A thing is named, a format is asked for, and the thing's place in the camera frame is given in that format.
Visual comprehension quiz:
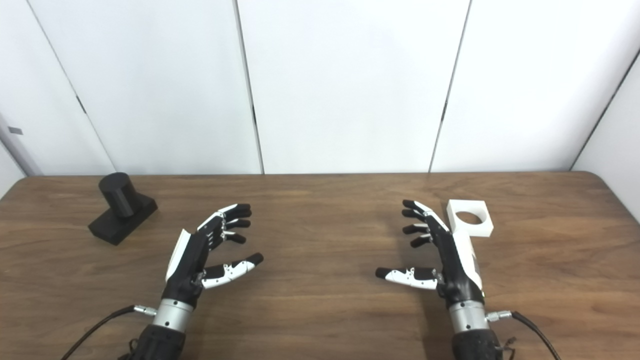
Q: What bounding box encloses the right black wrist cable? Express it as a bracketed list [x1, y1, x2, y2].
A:
[486, 310, 561, 360]

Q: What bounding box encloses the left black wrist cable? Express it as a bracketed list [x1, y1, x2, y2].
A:
[61, 305, 158, 360]

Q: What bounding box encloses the black peg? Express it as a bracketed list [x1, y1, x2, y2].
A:
[88, 172, 159, 246]

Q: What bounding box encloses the grey wall post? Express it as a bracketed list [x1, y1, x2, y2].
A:
[0, 115, 43, 177]

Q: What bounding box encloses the white square piece with hole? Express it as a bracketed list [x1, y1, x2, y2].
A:
[446, 199, 494, 238]

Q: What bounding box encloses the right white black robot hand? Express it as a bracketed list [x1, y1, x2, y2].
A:
[375, 199, 486, 307]

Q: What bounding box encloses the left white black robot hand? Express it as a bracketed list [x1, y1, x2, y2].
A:
[162, 202, 265, 307]

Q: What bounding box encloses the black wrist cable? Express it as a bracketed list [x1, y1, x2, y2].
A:
[61, 305, 158, 360]
[486, 310, 561, 360]

